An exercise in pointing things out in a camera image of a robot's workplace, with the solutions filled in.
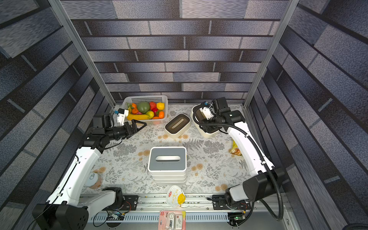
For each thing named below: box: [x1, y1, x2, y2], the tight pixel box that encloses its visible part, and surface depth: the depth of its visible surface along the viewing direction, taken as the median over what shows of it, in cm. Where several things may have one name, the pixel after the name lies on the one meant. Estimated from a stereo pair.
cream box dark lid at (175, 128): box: [164, 113, 192, 139], surface depth 102 cm
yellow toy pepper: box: [156, 102, 166, 111], surface depth 113 cm
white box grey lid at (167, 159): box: [147, 146, 187, 173], surface depth 67 cm
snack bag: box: [228, 138, 242, 156], surface depth 91 cm
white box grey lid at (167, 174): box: [149, 170, 187, 178], surface depth 68 cm
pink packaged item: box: [157, 210, 187, 230], surface depth 69 cm
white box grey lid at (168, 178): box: [149, 173, 187, 182], surface depth 72 cm
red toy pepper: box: [149, 101, 158, 113], surface depth 112 cm
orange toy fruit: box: [158, 110, 165, 119], surface depth 109 cm
